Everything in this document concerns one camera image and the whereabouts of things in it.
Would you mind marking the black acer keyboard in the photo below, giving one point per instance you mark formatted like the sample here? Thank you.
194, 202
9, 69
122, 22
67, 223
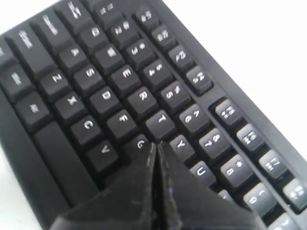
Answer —
86, 84

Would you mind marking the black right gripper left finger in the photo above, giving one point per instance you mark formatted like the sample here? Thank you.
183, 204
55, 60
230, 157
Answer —
127, 204

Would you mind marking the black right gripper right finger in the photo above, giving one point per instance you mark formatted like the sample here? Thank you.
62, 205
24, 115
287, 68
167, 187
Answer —
185, 203

